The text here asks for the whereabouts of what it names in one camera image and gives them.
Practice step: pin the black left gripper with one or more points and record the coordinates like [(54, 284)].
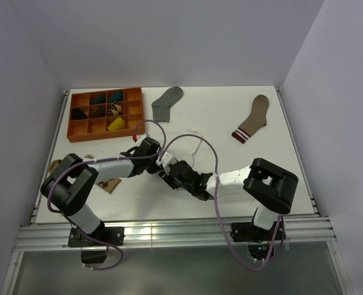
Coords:
[(153, 169)]

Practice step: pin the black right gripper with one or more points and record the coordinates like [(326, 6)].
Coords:
[(168, 179)]

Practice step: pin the white sock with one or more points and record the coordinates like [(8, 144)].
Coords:
[(185, 148)]

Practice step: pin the black sock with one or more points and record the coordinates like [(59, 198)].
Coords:
[(78, 114)]

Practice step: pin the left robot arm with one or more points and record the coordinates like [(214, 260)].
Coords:
[(76, 209)]

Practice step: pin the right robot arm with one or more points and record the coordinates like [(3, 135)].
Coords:
[(272, 186)]

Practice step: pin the yellow rolled sock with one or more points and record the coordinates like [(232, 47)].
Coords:
[(116, 125)]

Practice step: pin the grey sock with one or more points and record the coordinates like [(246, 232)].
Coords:
[(161, 106)]

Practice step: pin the brown argyle rolled sock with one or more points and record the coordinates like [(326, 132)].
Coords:
[(114, 109)]

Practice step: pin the tan argyle sock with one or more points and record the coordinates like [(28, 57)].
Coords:
[(109, 184)]

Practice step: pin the orange compartment tray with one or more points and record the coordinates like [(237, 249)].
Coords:
[(96, 129)]

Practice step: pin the dark brown rolled sock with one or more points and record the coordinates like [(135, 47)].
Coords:
[(97, 111)]

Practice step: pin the tan sock maroon striped cuff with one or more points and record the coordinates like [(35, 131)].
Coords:
[(255, 121)]

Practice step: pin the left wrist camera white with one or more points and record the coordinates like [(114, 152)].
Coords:
[(139, 138)]

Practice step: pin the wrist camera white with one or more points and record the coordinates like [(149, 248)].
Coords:
[(139, 138), (166, 162)]

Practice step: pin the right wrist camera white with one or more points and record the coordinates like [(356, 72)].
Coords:
[(166, 162)]

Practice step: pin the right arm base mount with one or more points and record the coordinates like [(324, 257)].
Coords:
[(247, 232)]

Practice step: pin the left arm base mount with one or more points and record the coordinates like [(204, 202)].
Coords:
[(94, 248)]

